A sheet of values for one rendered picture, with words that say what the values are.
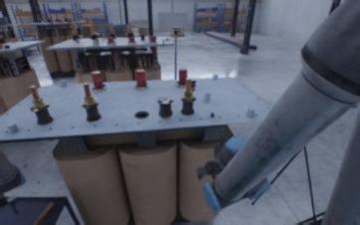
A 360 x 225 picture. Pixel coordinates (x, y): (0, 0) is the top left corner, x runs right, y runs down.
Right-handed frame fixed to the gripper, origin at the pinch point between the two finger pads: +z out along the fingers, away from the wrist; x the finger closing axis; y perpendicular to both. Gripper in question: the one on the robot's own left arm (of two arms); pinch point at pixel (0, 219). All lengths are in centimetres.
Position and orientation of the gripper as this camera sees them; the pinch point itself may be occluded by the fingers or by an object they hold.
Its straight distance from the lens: 135.0
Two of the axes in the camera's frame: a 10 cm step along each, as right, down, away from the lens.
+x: -6.3, 3.7, -6.8
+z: -0.1, 8.8, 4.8
